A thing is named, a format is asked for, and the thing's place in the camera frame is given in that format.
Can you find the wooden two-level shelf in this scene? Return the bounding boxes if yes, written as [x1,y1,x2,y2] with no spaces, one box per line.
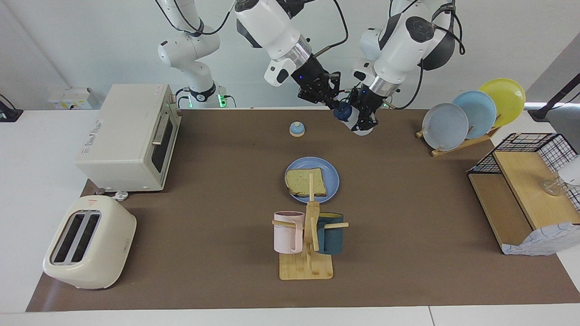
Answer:
[468,151,580,255]

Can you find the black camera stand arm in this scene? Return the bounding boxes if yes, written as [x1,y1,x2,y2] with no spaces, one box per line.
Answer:
[528,72,580,122]

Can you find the black wire basket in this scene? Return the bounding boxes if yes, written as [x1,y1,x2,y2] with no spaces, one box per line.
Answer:
[467,133,580,213]

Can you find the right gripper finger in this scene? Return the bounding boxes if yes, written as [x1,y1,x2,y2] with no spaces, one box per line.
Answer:
[325,72,342,110]
[298,86,328,107]

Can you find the wooden mug tree stand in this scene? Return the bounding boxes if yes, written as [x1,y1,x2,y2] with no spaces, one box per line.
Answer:
[272,173,349,280]

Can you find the toasted bread slice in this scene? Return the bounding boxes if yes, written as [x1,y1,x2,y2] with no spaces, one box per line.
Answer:
[285,168,328,197]

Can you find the cream two-slot toaster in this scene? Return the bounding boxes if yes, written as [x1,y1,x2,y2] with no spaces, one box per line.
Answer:
[43,195,137,290]

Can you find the wooden plate rack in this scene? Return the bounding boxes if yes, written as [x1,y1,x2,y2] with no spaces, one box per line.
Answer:
[416,113,503,157]

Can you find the dark teal mug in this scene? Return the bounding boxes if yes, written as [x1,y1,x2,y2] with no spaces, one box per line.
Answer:
[316,212,345,254]

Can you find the white rounded blurry object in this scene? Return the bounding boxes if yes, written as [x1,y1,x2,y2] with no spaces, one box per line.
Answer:
[558,155,580,186]

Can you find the white toaster oven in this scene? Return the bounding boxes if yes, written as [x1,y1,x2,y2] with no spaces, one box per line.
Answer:
[75,83,182,192]

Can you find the pink ribbed mug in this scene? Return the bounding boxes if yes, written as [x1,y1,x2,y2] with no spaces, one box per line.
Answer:
[273,211,305,254]

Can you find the clear glass cup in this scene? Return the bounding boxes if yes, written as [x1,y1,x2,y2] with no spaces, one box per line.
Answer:
[539,177,569,197]

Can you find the white squeeze bottle blue cap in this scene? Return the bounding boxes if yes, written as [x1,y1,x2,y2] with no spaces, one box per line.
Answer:
[334,101,374,136]

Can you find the blue round plate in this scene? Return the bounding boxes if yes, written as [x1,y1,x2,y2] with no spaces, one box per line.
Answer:
[285,157,340,204]

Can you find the black clamp base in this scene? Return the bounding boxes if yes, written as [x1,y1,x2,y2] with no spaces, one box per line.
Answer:
[0,94,24,123]

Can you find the white patterned cloth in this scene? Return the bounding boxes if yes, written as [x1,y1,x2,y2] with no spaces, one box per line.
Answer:
[502,222,580,257]

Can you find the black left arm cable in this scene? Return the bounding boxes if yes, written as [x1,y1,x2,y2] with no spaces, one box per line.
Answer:
[384,0,466,110]

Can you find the yellow plate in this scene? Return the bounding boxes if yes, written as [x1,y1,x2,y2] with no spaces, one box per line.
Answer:
[478,78,526,128]

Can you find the light blue plate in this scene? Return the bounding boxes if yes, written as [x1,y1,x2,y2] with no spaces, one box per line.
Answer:
[452,91,497,139]

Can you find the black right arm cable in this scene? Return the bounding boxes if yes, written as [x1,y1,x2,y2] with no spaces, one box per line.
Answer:
[154,0,349,58]

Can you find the white toaster power cord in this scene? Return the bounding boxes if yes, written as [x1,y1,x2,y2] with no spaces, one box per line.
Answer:
[97,188,130,201]

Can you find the pale grey plate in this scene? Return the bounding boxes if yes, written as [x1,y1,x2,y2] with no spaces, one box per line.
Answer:
[422,103,469,151]

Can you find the white wall power box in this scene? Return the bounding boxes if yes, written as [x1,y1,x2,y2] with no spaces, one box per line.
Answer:
[48,87,95,110]

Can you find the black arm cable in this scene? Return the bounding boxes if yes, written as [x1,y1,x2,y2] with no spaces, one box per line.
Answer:
[154,0,349,58]
[384,0,466,110]

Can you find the brown table mat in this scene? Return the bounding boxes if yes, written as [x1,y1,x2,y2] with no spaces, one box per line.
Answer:
[26,109,580,312]

